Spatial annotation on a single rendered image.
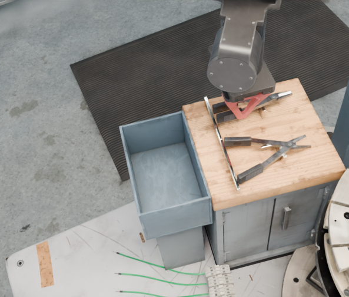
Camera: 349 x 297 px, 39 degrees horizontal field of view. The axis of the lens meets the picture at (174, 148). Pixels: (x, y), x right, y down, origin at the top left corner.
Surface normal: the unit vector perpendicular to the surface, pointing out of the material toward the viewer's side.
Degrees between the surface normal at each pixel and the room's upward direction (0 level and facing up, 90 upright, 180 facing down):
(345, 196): 0
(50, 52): 0
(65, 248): 0
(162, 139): 90
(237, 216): 90
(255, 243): 90
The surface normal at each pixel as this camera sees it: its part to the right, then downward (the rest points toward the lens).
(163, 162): -0.09, -0.57
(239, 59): -0.22, 0.81
